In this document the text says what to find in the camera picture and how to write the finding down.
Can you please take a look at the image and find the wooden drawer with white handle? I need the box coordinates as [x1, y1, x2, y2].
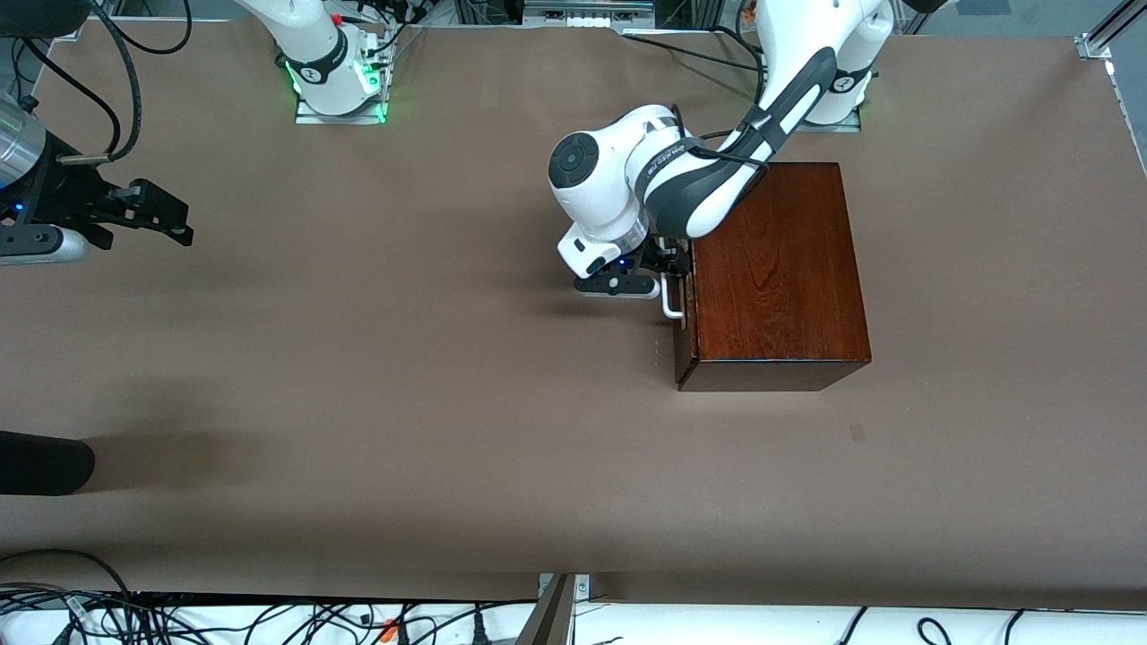
[661, 235, 698, 331]

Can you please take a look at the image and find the dark brown wooden cabinet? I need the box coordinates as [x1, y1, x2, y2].
[672, 161, 872, 392]

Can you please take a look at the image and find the white power strip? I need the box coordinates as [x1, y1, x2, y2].
[524, 0, 655, 33]

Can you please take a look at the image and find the black rounded cylinder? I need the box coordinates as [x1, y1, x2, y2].
[0, 430, 96, 496]

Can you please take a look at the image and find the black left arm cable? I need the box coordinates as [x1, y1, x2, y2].
[668, 27, 776, 171]

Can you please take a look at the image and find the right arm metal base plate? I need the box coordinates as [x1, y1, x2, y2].
[294, 36, 391, 125]

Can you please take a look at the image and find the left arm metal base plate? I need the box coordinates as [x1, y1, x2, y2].
[793, 107, 863, 133]

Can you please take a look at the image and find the grey metal bracket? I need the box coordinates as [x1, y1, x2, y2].
[515, 573, 592, 645]

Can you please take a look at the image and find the tangled black cable bundle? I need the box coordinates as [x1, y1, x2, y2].
[0, 582, 539, 645]

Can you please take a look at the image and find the aluminium frame profile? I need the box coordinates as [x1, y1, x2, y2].
[1075, 0, 1147, 62]

